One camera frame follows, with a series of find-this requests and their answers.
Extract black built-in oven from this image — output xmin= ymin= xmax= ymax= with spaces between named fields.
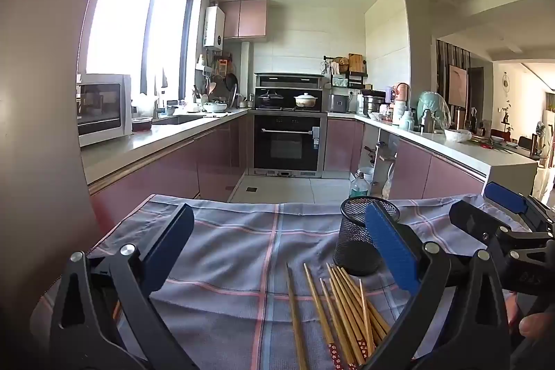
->
xmin=253 ymin=112 xmax=328 ymax=175

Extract black lidded pot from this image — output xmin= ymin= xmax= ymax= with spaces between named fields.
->
xmin=257 ymin=90 xmax=284 ymax=109

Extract grey checkered cloth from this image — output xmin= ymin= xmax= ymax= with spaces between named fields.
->
xmin=30 ymin=193 xmax=527 ymax=370

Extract stainless range hood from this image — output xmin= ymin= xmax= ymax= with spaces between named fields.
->
xmin=254 ymin=72 xmax=329 ymax=90

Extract white microwave oven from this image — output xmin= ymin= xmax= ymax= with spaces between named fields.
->
xmin=77 ymin=74 xmax=133 ymax=148

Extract pink upper cabinet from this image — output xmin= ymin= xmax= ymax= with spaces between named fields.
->
xmin=220 ymin=0 xmax=268 ymax=40

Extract black wall rack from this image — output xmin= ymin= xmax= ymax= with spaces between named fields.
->
xmin=330 ymin=71 xmax=368 ymax=90

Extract clear plastic bottle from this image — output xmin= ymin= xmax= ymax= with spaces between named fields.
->
xmin=349 ymin=172 xmax=369 ymax=199

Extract black mesh cup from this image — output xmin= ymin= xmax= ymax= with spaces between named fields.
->
xmin=333 ymin=197 xmax=402 ymax=276

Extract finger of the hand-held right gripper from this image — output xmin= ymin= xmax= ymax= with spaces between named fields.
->
xmin=448 ymin=200 xmax=539 ymax=255
xmin=483 ymin=180 xmax=555 ymax=233

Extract steel kitchen sink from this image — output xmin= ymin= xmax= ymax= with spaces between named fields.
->
xmin=152 ymin=114 xmax=204 ymax=126

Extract large kitchen window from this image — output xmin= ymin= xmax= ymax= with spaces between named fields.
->
xmin=84 ymin=0 xmax=194 ymax=102

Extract mint green covered fan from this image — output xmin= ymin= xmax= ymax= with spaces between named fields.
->
xmin=417 ymin=91 xmax=452 ymax=128

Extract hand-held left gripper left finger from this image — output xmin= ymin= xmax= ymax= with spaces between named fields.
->
xmin=49 ymin=203 xmax=196 ymax=370

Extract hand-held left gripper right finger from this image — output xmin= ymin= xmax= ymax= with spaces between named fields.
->
xmin=359 ymin=200 xmax=515 ymax=370

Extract steel stock pot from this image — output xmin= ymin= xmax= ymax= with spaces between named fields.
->
xmin=362 ymin=95 xmax=386 ymax=115

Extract white wall water heater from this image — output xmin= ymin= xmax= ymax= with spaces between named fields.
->
xmin=203 ymin=6 xmax=226 ymax=50

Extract pink canvas panel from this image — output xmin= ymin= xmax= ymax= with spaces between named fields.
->
xmin=448 ymin=64 xmax=469 ymax=108

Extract white casserole pot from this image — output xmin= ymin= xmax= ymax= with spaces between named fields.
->
xmin=294 ymin=93 xmax=324 ymax=108

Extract bunch of wooden chopsticks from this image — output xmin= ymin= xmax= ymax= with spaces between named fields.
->
xmin=286 ymin=261 xmax=393 ymax=370

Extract pink base cabinets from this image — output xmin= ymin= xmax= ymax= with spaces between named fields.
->
xmin=87 ymin=112 xmax=254 ymax=215
xmin=324 ymin=119 xmax=486 ymax=201

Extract person's right hand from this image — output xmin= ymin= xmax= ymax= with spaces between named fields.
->
xmin=505 ymin=292 xmax=555 ymax=353

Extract steel thermos kettle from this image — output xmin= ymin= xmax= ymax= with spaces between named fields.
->
xmin=418 ymin=109 xmax=435 ymax=134

